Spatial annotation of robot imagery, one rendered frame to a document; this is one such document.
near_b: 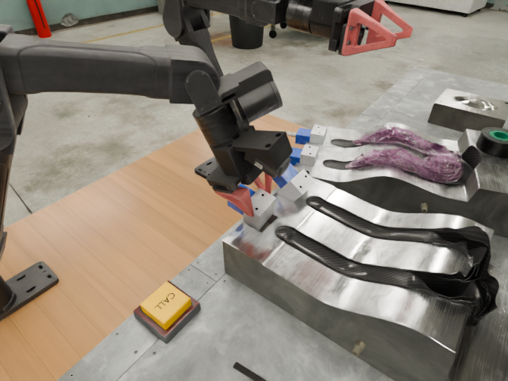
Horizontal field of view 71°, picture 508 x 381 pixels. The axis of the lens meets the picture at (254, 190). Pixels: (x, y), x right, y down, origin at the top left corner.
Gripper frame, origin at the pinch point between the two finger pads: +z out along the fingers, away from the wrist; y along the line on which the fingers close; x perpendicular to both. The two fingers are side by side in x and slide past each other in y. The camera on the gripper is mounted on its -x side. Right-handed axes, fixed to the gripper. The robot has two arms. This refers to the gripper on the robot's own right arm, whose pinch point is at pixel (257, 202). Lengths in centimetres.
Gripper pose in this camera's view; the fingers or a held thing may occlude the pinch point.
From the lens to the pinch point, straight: 63.0
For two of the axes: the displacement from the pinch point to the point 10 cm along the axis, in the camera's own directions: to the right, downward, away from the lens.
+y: 5.8, -6.6, 4.8
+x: -7.3, -1.5, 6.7
